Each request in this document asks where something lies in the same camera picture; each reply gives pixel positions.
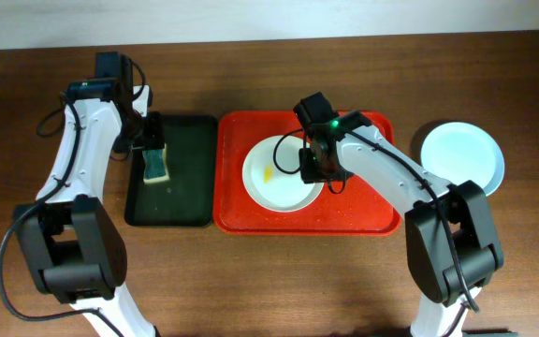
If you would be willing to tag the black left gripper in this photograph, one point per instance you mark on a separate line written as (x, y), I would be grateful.
(152, 136)

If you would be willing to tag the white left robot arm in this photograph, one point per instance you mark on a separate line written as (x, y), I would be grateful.
(72, 249)

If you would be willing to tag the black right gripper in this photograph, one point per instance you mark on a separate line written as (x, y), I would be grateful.
(313, 175)

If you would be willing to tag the green yellow sponge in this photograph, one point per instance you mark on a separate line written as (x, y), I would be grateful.
(155, 166)

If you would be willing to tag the black plastic tray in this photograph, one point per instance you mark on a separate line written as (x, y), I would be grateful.
(186, 198)

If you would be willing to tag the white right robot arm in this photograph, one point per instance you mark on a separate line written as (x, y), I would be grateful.
(452, 244)

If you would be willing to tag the red plastic tray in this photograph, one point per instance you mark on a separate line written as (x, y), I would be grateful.
(357, 210)

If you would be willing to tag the light blue plate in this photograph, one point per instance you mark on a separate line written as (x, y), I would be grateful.
(461, 152)

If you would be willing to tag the white plate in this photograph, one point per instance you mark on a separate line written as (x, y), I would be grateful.
(269, 187)

